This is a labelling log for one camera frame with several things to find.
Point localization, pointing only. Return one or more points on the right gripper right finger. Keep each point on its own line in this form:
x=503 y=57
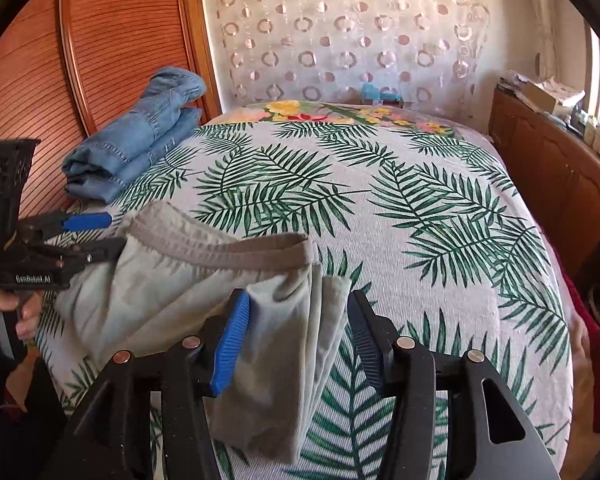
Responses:
x=373 y=338

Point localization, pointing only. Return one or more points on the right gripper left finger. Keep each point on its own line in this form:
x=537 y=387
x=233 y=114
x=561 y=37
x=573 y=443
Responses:
x=223 y=336

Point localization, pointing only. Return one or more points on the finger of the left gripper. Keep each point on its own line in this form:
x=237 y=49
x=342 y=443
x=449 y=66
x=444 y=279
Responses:
x=75 y=258
x=75 y=222

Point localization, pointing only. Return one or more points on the grey-green pants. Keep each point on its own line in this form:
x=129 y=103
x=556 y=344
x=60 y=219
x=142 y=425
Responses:
x=175 y=272

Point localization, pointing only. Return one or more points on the folded blue denim jeans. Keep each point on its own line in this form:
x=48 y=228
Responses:
x=108 y=162

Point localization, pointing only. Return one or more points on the palm leaf print bedspread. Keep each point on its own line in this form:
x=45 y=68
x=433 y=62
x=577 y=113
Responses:
x=429 y=226

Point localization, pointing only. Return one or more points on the wooden louvered wardrobe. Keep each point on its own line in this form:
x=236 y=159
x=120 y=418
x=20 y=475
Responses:
x=67 y=67

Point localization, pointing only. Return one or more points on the colourful floral blanket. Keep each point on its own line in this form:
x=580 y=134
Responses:
x=331 y=113

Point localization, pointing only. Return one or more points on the blue toy at bedhead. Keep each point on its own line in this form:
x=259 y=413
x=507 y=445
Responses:
x=371 y=95

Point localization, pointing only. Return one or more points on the long wooden side cabinet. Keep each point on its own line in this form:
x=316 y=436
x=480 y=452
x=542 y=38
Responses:
x=558 y=177

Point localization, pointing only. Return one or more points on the sheer circle-pattern curtain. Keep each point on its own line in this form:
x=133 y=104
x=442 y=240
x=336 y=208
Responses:
x=423 y=53

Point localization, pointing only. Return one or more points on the cardboard box on cabinet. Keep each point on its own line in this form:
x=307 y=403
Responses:
x=552 y=97

